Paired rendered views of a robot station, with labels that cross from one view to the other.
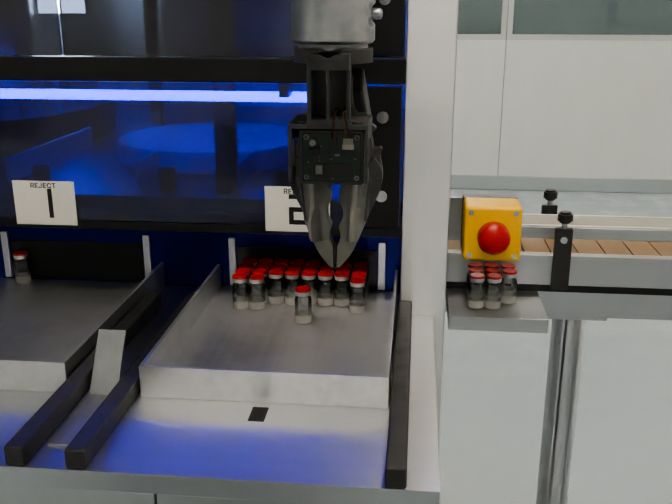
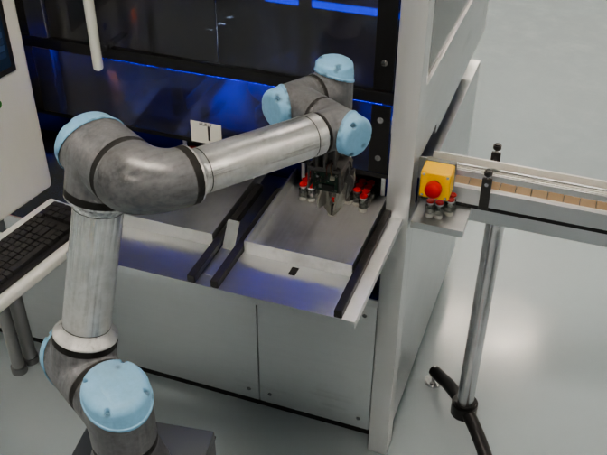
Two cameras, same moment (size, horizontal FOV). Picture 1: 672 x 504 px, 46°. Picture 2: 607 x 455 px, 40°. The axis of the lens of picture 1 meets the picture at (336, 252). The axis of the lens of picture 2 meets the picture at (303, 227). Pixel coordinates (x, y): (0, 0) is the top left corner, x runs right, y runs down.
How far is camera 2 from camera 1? 108 cm
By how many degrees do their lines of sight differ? 22
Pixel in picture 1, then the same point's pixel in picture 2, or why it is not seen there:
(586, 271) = (499, 202)
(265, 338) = (309, 224)
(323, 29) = not seen: hidden behind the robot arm
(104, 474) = (225, 292)
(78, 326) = (219, 201)
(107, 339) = (231, 224)
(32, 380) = (198, 237)
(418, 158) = (397, 143)
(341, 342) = (346, 232)
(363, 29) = not seen: hidden behind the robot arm
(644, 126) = not seen: outside the picture
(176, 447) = (255, 283)
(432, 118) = (406, 125)
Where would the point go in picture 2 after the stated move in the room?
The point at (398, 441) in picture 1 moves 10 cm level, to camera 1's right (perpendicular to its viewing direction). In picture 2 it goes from (344, 298) to (391, 305)
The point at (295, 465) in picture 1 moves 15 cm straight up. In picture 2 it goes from (301, 300) to (302, 245)
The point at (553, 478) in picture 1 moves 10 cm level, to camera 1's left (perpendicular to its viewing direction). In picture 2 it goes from (479, 303) to (442, 298)
